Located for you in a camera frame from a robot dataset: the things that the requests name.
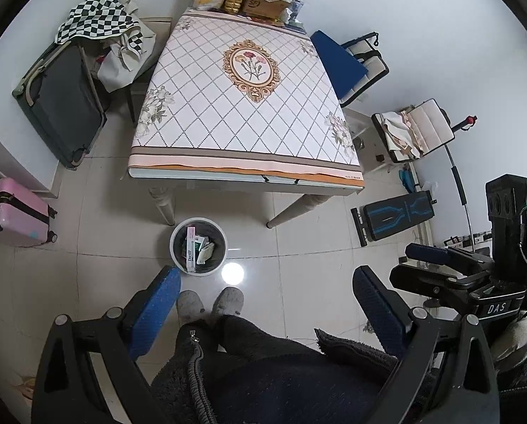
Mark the white green box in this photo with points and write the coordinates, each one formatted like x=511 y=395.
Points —
x=200 y=244

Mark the brown cardboard box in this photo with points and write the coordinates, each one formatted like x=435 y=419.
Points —
x=263 y=8

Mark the black blue fitness bench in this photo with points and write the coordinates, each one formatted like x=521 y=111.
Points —
x=396 y=216

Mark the white round trash bin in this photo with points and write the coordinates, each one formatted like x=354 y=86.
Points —
x=201 y=274

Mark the white cabinet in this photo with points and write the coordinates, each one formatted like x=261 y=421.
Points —
x=11 y=159

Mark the white tote bag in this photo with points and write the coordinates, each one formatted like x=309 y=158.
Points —
x=117 y=68

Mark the person's right forearm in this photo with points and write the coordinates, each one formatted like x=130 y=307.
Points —
x=515 y=340

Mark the person's dark fleece jacket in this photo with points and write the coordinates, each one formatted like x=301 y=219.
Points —
x=175 y=384

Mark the colourful snack packets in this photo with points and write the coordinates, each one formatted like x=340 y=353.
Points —
x=28 y=386

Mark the white padded black-frame chair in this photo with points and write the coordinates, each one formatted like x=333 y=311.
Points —
x=431 y=126
x=373 y=68

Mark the clear plastic bottle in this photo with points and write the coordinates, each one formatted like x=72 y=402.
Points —
x=296 y=6

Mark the beige crumpled packet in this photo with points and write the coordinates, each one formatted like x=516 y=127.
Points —
x=207 y=254

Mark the blue cushion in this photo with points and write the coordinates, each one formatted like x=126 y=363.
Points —
x=338 y=64

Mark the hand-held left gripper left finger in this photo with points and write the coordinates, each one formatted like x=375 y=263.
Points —
x=157 y=309

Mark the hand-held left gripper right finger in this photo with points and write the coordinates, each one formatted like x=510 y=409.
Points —
x=376 y=309

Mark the black bin liner bag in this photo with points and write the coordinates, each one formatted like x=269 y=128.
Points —
x=218 y=247

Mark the teal slippers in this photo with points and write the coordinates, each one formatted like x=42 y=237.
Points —
x=407 y=179

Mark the grey suitcase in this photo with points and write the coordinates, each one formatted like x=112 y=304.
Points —
x=60 y=106

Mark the long white pink box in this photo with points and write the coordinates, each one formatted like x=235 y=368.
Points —
x=191 y=247

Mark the person's navy sweater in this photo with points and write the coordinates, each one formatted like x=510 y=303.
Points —
x=290 y=388

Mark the white low stool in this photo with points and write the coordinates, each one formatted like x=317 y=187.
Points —
x=367 y=134

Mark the pink suitcase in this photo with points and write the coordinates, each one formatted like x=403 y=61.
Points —
x=20 y=221

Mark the beige chair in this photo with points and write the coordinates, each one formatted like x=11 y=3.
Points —
x=156 y=25

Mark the black white checkered bag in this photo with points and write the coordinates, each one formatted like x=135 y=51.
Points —
x=95 y=17

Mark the floral diamond printed tablecloth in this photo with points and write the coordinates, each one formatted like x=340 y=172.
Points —
x=245 y=119

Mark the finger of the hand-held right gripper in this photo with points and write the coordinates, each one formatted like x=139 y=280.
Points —
x=427 y=252
x=422 y=280

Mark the beige clothes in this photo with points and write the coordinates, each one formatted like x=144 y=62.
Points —
x=396 y=132

